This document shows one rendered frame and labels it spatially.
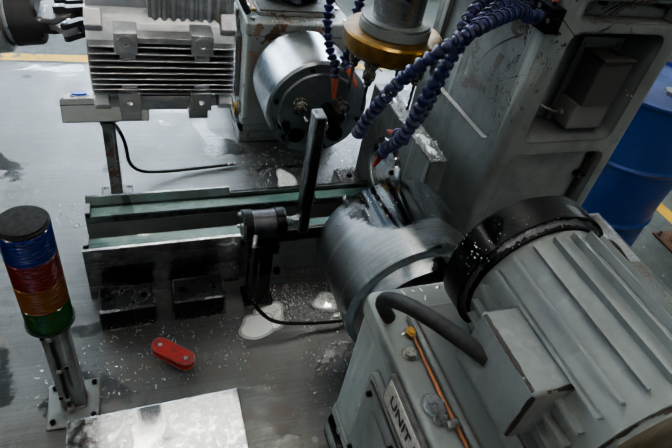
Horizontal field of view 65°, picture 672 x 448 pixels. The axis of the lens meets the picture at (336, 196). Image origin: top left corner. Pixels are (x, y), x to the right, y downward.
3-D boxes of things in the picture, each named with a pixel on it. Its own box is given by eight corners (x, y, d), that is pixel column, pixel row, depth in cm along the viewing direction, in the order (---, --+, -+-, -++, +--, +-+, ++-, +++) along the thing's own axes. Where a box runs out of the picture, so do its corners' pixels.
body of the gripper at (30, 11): (-5, 3, 68) (74, -1, 70) (5, -21, 74) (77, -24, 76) (15, 57, 73) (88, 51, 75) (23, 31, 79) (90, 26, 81)
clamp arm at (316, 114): (307, 221, 103) (326, 107, 87) (311, 232, 101) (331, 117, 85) (289, 223, 102) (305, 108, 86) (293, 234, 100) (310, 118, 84)
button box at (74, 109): (149, 114, 121) (147, 91, 119) (149, 120, 115) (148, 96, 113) (65, 116, 115) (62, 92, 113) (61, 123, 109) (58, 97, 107)
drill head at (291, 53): (322, 88, 162) (334, 7, 147) (362, 159, 137) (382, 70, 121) (240, 89, 154) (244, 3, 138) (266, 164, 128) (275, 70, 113)
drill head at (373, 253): (407, 240, 116) (440, 146, 100) (507, 416, 87) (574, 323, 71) (297, 253, 107) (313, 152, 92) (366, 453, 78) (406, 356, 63)
